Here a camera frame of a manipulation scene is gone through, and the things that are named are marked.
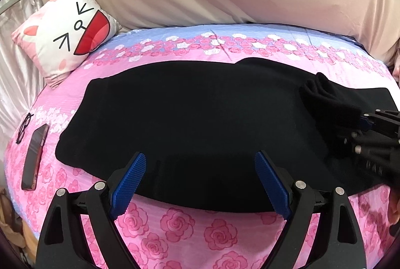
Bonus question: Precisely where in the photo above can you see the black pants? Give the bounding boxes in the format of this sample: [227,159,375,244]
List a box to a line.
[55,58,396,213]

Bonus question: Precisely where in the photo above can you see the person's right hand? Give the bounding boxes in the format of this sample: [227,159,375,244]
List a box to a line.
[387,187,400,237]

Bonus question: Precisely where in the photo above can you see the pink floral bed quilt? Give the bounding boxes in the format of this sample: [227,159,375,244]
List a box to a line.
[5,24,399,268]

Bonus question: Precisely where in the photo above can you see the smartphone on bed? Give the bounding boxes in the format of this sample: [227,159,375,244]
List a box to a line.
[21,124,49,191]

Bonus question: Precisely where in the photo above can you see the black eyeglasses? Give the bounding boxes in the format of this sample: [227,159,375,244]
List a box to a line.
[15,113,34,145]

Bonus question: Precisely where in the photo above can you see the pale satin bed sheet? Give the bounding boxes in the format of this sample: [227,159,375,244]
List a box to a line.
[1,0,45,187]

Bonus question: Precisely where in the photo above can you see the white cat face pillow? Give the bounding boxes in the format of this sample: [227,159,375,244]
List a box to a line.
[11,0,121,88]

